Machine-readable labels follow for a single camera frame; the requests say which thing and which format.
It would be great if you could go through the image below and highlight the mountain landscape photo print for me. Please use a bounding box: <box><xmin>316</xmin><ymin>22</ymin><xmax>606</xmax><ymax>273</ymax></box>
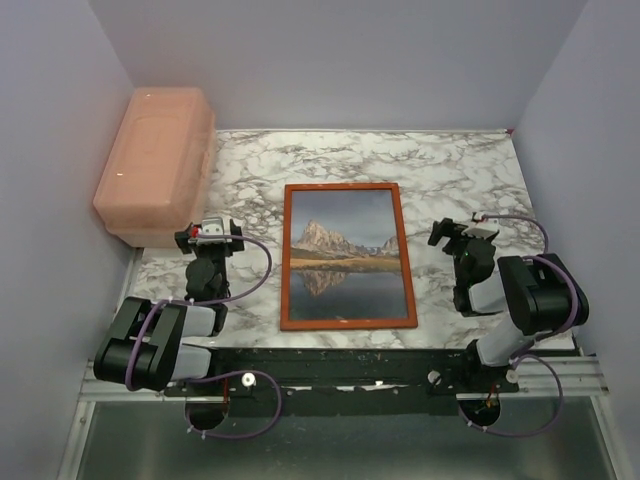
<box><xmin>288</xmin><ymin>188</ymin><xmax>409</xmax><ymax>321</ymax></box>

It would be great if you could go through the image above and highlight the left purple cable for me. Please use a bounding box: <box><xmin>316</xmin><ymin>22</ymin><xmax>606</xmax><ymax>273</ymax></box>
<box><xmin>123</xmin><ymin>234</ymin><xmax>274</xmax><ymax>392</ymax></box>

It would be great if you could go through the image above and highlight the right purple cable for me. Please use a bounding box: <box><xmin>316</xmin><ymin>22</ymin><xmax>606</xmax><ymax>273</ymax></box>
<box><xmin>472</xmin><ymin>212</ymin><xmax>584</xmax><ymax>437</ymax></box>

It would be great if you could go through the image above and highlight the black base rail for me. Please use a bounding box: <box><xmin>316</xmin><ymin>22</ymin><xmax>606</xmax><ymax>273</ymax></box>
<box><xmin>165</xmin><ymin>348</ymin><xmax>518</xmax><ymax>417</ymax></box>

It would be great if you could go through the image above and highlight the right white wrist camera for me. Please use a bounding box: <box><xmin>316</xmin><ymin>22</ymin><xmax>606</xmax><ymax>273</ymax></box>
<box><xmin>462</xmin><ymin>212</ymin><xmax>500</xmax><ymax>239</ymax></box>

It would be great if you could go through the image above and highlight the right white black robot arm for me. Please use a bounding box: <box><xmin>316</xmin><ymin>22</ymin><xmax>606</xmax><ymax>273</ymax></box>
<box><xmin>428</xmin><ymin>215</ymin><xmax>590</xmax><ymax>392</ymax></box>

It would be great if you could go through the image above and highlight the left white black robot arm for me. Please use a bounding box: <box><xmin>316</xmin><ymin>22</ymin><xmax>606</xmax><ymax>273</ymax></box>
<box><xmin>93</xmin><ymin>219</ymin><xmax>245</xmax><ymax>395</ymax></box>

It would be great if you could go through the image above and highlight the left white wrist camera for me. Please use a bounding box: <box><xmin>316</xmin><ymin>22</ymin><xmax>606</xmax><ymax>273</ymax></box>
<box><xmin>188</xmin><ymin>216</ymin><xmax>230</xmax><ymax>245</ymax></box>

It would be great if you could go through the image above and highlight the pink translucent plastic box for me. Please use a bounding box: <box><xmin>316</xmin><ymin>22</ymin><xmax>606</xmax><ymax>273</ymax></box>
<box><xmin>93</xmin><ymin>87</ymin><xmax>216</xmax><ymax>248</ymax></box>

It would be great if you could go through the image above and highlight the aluminium extrusion rail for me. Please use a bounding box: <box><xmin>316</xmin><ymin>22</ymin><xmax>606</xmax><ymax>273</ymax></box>
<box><xmin>59</xmin><ymin>242</ymin><xmax>614</xmax><ymax>479</ymax></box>

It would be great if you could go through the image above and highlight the orange wooden picture frame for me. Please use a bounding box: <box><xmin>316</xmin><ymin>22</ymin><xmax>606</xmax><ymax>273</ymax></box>
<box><xmin>279</xmin><ymin>182</ymin><xmax>419</xmax><ymax>332</ymax></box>

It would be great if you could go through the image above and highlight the purple cable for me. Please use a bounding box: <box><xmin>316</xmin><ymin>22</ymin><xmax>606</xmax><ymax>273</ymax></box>
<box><xmin>123</xmin><ymin>234</ymin><xmax>274</xmax><ymax>392</ymax></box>
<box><xmin>472</xmin><ymin>212</ymin><xmax>584</xmax><ymax>437</ymax></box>

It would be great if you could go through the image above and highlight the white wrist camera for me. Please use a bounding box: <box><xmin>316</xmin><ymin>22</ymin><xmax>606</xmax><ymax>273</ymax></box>
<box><xmin>462</xmin><ymin>212</ymin><xmax>500</xmax><ymax>239</ymax></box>
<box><xmin>188</xmin><ymin>216</ymin><xmax>230</xmax><ymax>245</ymax></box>

